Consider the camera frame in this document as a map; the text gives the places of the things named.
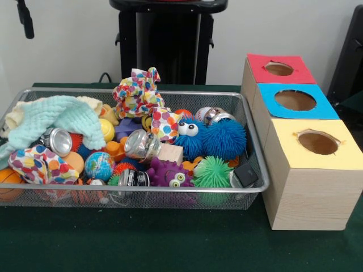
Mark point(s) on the blue globe ball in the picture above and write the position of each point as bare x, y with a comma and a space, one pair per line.
99, 166

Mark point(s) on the black furniture panel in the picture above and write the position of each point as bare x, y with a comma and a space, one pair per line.
351, 56

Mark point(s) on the knotted polka dot cloth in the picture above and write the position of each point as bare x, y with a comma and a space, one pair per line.
139, 93

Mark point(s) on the wooden box with three holes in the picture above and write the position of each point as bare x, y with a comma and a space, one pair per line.
312, 198

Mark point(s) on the neighbouring green covered table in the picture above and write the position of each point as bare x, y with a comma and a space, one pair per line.
354, 107

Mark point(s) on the green spiky rubber ball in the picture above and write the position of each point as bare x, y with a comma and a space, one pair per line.
212, 173

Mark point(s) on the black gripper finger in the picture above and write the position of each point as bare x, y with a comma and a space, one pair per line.
28, 28

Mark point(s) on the crushed silver can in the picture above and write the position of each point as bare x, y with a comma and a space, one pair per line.
139, 146

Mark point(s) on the crumpled polka dot cloth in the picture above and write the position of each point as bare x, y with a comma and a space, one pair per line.
39, 164

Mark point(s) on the mint green waffle cloth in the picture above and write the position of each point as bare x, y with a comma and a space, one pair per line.
56, 113

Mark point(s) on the purple monster toy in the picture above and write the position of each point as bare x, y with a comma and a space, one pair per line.
164, 171

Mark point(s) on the blue fuzzy toy with eyes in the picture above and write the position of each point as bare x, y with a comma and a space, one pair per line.
193, 144

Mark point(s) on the dark green tablecloth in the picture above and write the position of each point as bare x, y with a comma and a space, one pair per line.
170, 241

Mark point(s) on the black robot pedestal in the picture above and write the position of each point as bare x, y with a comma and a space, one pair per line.
167, 42

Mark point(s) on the shallow clear mesh bin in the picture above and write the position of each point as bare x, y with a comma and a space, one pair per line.
170, 198

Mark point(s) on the blue fuzzy ball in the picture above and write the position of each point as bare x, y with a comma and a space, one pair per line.
224, 139

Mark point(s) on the cream waffle cloth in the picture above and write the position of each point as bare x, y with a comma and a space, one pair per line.
12, 119

